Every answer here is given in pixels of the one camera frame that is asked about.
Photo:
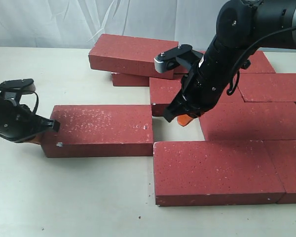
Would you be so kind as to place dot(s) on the angled red brick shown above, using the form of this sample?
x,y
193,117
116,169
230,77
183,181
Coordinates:
x,y
163,91

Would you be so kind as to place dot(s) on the center right red brick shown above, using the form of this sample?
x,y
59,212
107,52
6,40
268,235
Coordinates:
x,y
250,121

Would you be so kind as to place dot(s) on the top stacked red brick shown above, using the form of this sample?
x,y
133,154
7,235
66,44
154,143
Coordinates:
x,y
112,45

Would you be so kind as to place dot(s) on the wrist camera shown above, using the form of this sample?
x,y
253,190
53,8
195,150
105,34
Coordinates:
x,y
13,90
183,55

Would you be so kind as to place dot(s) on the front left red brick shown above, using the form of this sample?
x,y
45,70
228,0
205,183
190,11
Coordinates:
x,y
204,173

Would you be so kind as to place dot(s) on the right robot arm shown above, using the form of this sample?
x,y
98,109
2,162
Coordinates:
x,y
242,27

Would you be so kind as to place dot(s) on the speckled white-flecked red brick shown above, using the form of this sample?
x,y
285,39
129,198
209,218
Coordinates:
x,y
100,131

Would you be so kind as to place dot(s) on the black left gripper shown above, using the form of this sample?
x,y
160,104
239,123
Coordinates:
x,y
19,125

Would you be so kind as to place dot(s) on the right middle-row red brick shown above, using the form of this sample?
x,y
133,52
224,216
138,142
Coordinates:
x,y
275,87

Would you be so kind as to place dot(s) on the lower back red brick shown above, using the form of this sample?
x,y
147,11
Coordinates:
x,y
130,80

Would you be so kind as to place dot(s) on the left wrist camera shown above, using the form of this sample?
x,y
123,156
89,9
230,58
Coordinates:
x,y
13,90

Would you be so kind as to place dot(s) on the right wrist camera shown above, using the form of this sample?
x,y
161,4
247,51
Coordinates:
x,y
183,55

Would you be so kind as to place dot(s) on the front right red brick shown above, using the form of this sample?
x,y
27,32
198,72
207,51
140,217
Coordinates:
x,y
283,157

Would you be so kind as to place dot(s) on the white fabric backdrop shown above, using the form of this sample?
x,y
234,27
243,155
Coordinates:
x,y
79,23

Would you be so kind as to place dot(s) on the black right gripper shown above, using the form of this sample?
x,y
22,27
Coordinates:
x,y
204,84

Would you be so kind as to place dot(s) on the back right red brick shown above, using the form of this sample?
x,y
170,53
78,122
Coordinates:
x,y
259,64

